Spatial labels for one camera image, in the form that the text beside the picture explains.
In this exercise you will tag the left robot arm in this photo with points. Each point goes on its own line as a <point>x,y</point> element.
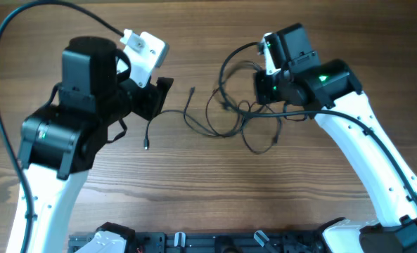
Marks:
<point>101,84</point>

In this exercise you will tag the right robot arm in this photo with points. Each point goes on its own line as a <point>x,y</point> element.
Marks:
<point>331,95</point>

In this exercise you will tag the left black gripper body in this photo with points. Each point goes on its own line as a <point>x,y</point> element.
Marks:
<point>144,101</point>

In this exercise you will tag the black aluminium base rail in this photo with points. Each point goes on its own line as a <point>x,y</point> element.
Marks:
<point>181,242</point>

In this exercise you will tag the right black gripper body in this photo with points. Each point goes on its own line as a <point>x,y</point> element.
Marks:
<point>261,88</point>

